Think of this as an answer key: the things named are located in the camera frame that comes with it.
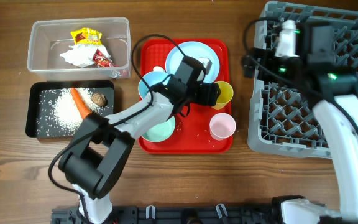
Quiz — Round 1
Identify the yellow plastic cup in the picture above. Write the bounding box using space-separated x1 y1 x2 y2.
213 81 234 110

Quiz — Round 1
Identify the pink plastic cup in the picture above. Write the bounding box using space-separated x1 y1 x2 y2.
209 113 236 141

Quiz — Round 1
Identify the light blue bowl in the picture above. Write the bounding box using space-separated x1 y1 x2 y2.
138 71 169 99

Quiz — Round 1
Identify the green bowl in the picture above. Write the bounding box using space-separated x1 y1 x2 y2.
142 116 176 142

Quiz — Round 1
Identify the brown food ball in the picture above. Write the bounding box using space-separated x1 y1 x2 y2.
91 93 107 107

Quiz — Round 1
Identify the orange carrot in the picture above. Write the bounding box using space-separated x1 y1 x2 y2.
70 88 92 119

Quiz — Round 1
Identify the white napkin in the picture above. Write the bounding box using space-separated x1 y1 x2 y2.
60 44 111 68

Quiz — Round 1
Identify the red yellow snack wrapper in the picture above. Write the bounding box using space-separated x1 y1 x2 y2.
70 27 102 45

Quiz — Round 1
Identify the white rice pile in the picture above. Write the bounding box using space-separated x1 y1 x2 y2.
35 88 105 136

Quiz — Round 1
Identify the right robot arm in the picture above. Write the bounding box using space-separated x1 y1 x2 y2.
243 20 358 223

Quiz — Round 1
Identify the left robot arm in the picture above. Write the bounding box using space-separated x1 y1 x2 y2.
56 56 221 223

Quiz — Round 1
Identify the grey dishwasher rack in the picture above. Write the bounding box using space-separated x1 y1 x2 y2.
248 1 358 159

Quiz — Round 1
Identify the red serving tray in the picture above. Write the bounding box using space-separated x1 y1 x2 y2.
139 39 233 154

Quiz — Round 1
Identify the large light blue plate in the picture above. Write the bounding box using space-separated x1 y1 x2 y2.
165 40 221 84

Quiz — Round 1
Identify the white plastic spoon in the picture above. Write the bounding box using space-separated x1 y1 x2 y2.
153 66 165 72

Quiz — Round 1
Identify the black plastic tray bin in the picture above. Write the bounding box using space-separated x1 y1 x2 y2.
25 80 114 138

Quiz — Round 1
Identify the clear plastic bin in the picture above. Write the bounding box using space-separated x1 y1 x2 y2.
27 17 131 80

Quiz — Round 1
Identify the right black cable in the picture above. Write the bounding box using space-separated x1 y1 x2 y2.
242 17 358 194

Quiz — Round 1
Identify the black cable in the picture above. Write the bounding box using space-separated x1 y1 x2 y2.
242 17 358 194
47 34 188 224

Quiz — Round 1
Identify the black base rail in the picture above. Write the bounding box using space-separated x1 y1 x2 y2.
50 204 276 224

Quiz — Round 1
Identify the left black cable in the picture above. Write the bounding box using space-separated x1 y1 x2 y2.
47 34 188 224

